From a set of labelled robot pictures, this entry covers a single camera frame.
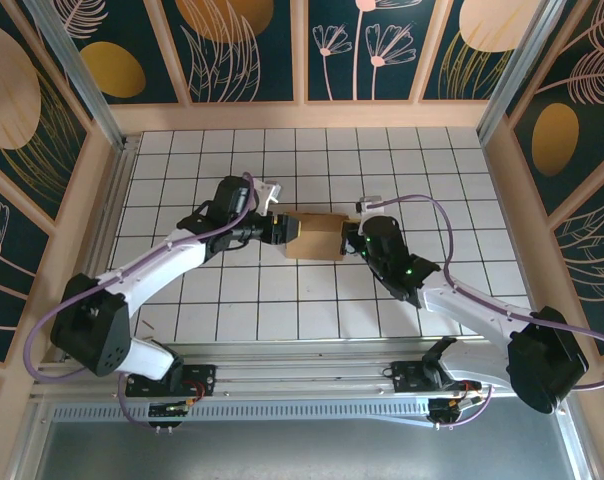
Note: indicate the aluminium rail frame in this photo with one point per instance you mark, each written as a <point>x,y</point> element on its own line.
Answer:
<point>302,372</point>

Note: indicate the aluminium corner post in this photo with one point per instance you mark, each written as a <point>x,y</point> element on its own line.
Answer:
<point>526,65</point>
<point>74,65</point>

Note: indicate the black circuit board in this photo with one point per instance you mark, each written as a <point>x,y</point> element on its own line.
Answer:
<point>169,411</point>
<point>444,407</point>

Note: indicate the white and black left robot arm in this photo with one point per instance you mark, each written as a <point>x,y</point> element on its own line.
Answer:
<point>157,265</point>

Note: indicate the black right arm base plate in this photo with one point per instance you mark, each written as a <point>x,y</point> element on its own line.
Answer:
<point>407,377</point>

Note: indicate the black right circuit board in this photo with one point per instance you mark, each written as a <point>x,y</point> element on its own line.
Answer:
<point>444,407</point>

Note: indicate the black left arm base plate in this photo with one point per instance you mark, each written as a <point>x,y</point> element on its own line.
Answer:
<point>204,374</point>

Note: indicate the aluminium side rail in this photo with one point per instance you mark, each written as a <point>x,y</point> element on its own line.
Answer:
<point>107,230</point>

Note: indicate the black left circuit board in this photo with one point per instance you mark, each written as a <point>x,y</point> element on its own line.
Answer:
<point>169,411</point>

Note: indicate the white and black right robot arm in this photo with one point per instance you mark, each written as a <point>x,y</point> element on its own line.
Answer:
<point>467,307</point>

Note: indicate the brown cardboard paper box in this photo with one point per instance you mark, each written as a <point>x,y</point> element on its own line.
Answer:
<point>317,240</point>

